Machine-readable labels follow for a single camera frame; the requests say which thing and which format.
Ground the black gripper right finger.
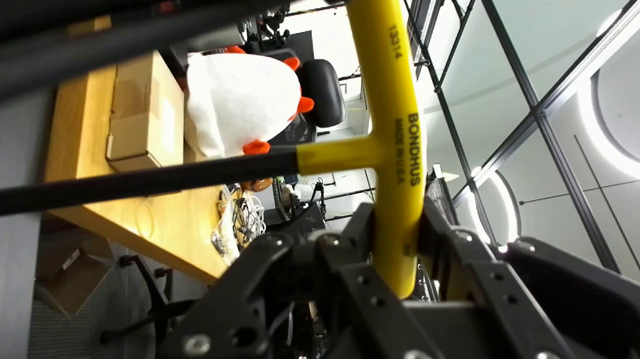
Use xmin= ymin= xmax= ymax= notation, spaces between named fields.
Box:
xmin=417 ymin=198 xmax=640 ymax=359

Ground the tan flat box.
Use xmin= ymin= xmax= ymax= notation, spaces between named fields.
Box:
xmin=103 ymin=51 xmax=188 ymax=176

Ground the small brown cardboard box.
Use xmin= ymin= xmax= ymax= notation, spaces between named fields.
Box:
xmin=36 ymin=222 xmax=120 ymax=320

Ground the black office chair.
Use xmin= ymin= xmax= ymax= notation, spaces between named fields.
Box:
xmin=266 ymin=59 xmax=346 ymax=147

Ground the wooden desk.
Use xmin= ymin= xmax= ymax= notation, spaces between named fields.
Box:
xmin=42 ymin=49 xmax=270 ymax=286

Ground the black star chair base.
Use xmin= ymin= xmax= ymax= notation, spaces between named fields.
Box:
xmin=97 ymin=254 xmax=196 ymax=350

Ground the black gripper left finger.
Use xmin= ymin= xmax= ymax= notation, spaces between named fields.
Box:
xmin=158 ymin=200 xmax=428 ymax=359

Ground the black overhead metal frame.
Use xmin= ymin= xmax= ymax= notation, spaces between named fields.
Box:
xmin=403 ymin=0 xmax=640 ymax=276

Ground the yellow T-handle screwdriver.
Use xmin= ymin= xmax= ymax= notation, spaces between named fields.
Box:
xmin=0 ymin=0 xmax=428 ymax=302

